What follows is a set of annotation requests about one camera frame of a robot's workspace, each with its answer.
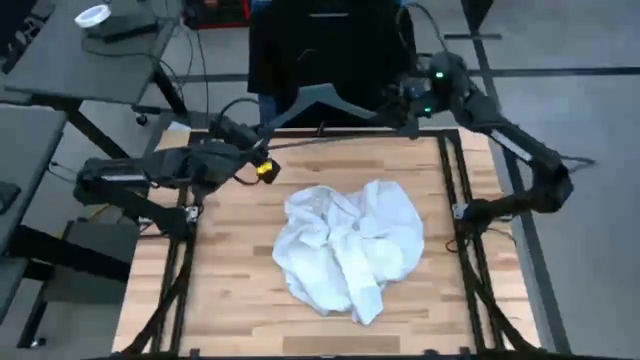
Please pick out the grey desk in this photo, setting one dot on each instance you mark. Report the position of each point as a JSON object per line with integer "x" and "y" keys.
{"x": 60, "y": 60}
{"x": 25, "y": 160}

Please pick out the black tablet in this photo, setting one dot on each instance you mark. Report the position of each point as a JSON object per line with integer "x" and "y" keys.
{"x": 7, "y": 197}

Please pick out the black caster wheel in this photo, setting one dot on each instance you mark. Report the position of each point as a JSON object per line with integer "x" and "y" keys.
{"x": 141, "y": 119}

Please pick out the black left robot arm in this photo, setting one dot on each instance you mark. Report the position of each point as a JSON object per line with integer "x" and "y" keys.
{"x": 125, "y": 170}

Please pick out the silver mounting bracket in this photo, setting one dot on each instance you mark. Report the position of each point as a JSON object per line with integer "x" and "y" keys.
{"x": 460, "y": 211}
{"x": 192, "y": 214}

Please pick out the red and black box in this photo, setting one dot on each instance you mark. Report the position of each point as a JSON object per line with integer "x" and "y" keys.
{"x": 215, "y": 15}

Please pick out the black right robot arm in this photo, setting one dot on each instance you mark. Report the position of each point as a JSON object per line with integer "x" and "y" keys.
{"x": 510, "y": 140}

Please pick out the white garment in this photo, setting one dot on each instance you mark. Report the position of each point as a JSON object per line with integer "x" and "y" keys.
{"x": 350, "y": 250}

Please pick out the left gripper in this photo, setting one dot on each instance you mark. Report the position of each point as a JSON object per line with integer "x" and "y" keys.
{"x": 235, "y": 137}

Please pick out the black flat box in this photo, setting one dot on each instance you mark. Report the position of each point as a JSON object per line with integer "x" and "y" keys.
{"x": 130, "y": 27}

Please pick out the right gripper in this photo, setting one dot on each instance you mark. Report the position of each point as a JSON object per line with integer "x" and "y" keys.
{"x": 405, "y": 110}

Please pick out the grey plastic clothes hanger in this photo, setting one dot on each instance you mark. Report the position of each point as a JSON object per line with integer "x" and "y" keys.
{"x": 300, "y": 103}

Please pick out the black garment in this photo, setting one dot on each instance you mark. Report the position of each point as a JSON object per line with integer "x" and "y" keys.
{"x": 330, "y": 55}

